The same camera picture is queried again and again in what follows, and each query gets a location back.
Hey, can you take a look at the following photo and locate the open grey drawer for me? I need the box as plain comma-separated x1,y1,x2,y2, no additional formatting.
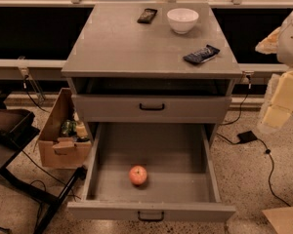
68,123,235,222

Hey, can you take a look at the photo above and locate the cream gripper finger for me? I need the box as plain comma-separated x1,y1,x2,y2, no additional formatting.
257,68,293,134
255,27,280,55

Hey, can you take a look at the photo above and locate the white bowl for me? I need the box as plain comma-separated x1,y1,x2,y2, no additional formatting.
167,8,199,34

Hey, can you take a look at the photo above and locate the closed grey upper drawer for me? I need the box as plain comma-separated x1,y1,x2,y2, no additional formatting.
72,95,231,124

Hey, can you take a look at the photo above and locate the black snack packet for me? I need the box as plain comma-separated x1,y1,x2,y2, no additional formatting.
137,8,157,24

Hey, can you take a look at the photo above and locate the green can in box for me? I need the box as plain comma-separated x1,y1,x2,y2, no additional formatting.
60,120,76,137

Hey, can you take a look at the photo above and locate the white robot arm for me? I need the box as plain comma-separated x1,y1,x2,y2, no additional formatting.
255,11,293,134

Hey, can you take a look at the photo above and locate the black lower drawer handle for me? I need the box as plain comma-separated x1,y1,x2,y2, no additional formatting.
137,212,165,222

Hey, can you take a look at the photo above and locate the brown cardboard box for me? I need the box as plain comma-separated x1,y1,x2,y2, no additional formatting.
38,88,91,169

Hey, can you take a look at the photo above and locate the grey drawer cabinet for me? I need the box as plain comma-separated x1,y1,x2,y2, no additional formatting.
63,2,241,140

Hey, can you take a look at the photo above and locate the black upper drawer handle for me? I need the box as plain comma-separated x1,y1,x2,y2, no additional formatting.
139,103,165,111

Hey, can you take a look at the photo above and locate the dark blue snack bar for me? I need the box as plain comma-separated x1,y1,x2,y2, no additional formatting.
183,45,220,64

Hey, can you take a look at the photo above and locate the red apple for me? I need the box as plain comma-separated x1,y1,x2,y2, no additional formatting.
129,166,147,185

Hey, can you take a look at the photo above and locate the cardboard sheet on floor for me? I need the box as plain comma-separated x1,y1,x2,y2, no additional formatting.
263,207,293,234

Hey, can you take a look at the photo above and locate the black folding table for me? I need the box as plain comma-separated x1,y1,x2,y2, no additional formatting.
0,71,88,234

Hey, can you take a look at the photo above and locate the black drawer handle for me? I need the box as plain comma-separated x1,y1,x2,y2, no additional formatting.
139,103,165,111
137,212,165,222

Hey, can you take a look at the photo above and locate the yellow bottle in box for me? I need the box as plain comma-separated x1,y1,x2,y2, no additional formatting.
73,113,88,138

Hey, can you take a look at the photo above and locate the black power adapter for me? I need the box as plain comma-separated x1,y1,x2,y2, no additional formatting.
237,131,257,143

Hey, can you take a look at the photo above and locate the black adapter cable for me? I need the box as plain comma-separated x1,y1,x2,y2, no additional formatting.
216,78,293,208

